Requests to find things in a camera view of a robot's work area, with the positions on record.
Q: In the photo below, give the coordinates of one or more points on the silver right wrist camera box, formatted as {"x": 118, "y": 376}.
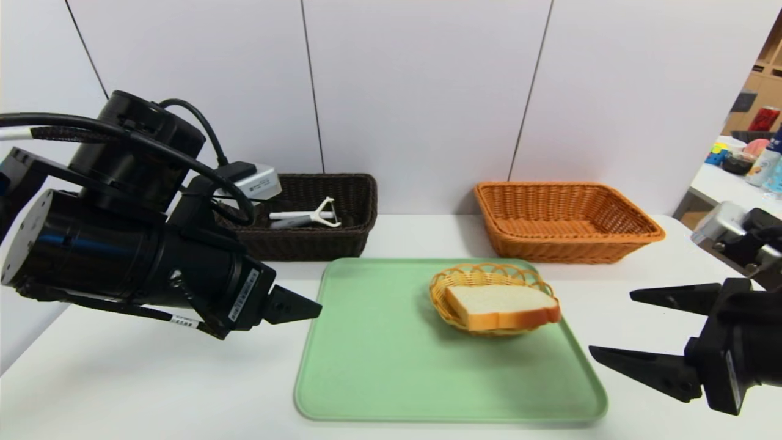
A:
{"x": 721, "y": 220}

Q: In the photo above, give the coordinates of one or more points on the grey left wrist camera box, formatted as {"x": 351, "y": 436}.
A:
{"x": 259, "y": 181}

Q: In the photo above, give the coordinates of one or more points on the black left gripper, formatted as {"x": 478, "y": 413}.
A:
{"x": 247, "y": 297}

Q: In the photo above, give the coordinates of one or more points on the light green plastic tray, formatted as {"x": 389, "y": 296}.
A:
{"x": 427, "y": 379}

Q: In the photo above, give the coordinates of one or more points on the large orange wicker basket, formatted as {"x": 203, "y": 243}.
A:
{"x": 568, "y": 250}

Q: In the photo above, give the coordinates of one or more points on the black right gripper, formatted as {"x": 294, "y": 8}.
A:
{"x": 724, "y": 348}

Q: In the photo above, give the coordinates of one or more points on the wooden shelf unit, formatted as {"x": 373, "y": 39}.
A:
{"x": 767, "y": 85}

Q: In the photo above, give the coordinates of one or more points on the white bottle with blue cap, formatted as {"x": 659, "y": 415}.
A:
{"x": 762, "y": 167}

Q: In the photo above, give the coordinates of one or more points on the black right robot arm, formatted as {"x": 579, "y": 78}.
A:
{"x": 767, "y": 348}

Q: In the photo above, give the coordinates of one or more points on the white side table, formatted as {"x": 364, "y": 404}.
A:
{"x": 721, "y": 183}

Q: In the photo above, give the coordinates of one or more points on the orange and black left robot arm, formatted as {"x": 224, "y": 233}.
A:
{"x": 91, "y": 256}

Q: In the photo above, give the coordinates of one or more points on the dark grey woven basket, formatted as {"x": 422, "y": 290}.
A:
{"x": 748, "y": 135}

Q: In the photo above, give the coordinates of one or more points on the small yellow oval wicker basket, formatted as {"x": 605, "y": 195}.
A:
{"x": 476, "y": 275}

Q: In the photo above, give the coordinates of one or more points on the red drink can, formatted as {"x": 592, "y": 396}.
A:
{"x": 765, "y": 117}

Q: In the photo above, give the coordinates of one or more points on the dark brown wicker basket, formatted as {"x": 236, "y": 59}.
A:
{"x": 317, "y": 244}

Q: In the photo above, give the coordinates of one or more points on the black bowl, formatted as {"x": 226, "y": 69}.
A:
{"x": 736, "y": 164}

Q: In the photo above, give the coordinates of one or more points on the dark grey panel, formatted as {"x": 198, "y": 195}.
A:
{"x": 741, "y": 101}

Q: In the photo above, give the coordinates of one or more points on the white marker pen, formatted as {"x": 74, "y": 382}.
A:
{"x": 287, "y": 215}

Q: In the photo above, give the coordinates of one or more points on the colourful toy block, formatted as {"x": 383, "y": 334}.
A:
{"x": 716, "y": 153}

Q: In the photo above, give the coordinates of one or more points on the slice of white bread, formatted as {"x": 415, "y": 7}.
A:
{"x": 501, "y": 300}

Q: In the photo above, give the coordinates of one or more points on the clear plastic bottle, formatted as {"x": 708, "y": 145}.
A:
{"x": 774, "y": 179}

